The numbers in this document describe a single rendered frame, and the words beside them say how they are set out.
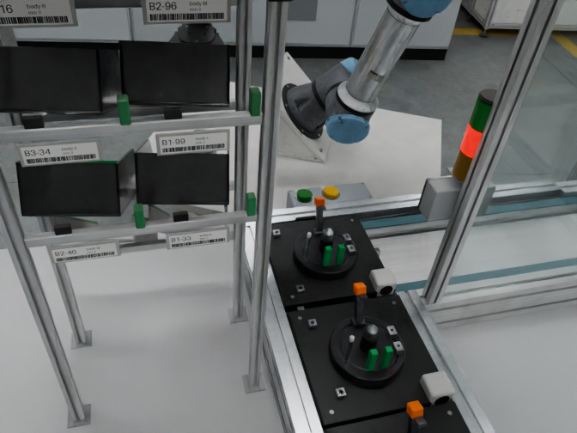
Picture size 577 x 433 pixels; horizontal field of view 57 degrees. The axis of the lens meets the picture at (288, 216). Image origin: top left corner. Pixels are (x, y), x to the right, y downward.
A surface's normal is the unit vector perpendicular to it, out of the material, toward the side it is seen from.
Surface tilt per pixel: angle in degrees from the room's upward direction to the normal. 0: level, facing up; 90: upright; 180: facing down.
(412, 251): 0
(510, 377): 0
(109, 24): 90
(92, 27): 90
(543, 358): 0
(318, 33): 90
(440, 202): 90
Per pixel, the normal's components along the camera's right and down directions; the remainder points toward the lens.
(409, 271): 0.07, -0.75
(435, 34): 0.13, 0.66
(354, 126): -0.07, 0.86
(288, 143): -0.21, 0.64
